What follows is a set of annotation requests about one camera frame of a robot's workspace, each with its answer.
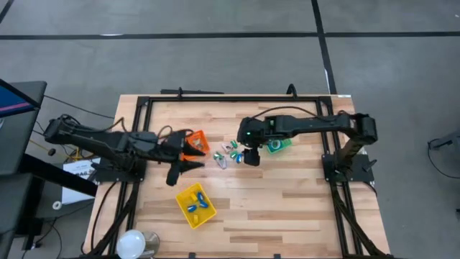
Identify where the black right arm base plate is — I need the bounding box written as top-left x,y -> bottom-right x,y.
321,153 -> 375,183

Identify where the black diagonal bar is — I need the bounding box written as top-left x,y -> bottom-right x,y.
19,153 -> 98,198

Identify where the white round lamp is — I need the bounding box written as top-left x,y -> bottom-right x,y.
114,229 -> 146,259

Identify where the yellow cable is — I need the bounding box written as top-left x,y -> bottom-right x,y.
30,139 -> 86,162

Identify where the yellow plastic basket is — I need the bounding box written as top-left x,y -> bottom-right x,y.
175,182 -> 218,230

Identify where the blue screen monitor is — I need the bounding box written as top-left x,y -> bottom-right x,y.
0,78 -> 41,119

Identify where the silver metal disc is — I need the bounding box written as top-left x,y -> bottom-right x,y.
142,231 -> 160,258

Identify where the green plastic basket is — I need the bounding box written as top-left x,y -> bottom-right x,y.
265,137 -> 293,155

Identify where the black aluminium table frame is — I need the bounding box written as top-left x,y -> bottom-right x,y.
80,94 -> 395,259

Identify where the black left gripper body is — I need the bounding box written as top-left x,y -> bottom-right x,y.
141,129 -> 188,188

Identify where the black floor cable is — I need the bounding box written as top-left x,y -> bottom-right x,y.
42,94 -> 116,119

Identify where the white printed booklet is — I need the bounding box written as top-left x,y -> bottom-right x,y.
61,157 -> 102,205

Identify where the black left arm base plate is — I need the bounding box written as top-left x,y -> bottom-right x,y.
93,157 -> 147,183

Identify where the orange plastic basket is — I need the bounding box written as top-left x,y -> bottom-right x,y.
179,129 -> 211,162

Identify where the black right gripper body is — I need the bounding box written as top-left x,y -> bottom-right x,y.
243,143 -> 262,168

